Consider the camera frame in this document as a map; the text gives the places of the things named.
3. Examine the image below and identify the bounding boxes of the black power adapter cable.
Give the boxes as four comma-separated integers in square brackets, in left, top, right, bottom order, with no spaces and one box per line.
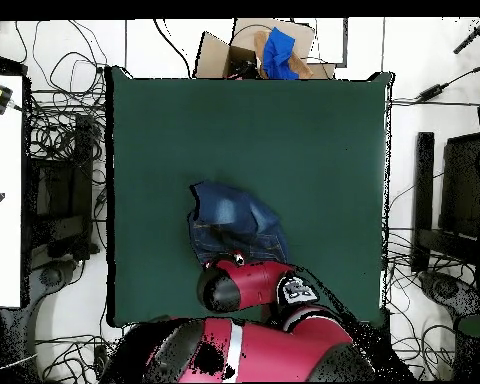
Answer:
[391,59,480,107]

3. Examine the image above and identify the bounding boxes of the black flat panel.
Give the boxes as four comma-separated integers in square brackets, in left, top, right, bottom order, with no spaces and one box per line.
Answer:
[437,131,480,242]

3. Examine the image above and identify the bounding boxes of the grey swivel chair base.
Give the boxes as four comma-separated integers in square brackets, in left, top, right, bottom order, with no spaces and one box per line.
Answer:
[417,269,480,321]
[25,257,83,321]

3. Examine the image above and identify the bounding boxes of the black equipment stand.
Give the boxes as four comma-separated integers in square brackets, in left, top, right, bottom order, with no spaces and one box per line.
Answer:
[26,113,99,261]

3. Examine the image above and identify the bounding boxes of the brown cardboard box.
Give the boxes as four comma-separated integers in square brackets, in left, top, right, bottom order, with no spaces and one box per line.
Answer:
[193,17,337,80]

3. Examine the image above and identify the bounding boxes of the black upright bar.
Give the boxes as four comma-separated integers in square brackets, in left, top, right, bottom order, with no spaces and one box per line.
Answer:
[410,131,436,274]

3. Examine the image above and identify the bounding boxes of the dark green table cloth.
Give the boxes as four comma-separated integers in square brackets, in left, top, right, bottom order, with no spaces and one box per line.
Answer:
[105,65,394,327]

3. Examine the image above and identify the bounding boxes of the bright blue cloth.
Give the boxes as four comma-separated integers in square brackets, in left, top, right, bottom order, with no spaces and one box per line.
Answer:
[261,26,301,80]

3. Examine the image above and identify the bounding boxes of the black cable bundle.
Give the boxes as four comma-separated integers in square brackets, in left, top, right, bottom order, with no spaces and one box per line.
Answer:
[385,227,465,379]
[14,19,109,163]

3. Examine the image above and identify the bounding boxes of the black rod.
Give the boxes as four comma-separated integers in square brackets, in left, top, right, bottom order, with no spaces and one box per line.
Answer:
[452,17,480,55]

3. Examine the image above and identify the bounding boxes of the blue denim jeans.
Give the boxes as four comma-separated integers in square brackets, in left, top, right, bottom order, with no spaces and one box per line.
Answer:
[186,179,292,270]

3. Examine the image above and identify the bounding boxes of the white side table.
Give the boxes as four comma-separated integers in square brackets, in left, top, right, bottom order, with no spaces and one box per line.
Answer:
[0,74,24,308]

